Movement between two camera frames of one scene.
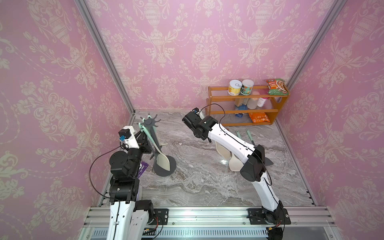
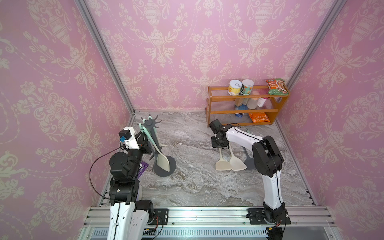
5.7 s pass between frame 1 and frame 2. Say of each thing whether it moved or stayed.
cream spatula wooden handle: stayed
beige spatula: moved
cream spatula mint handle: stayed
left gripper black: stayed
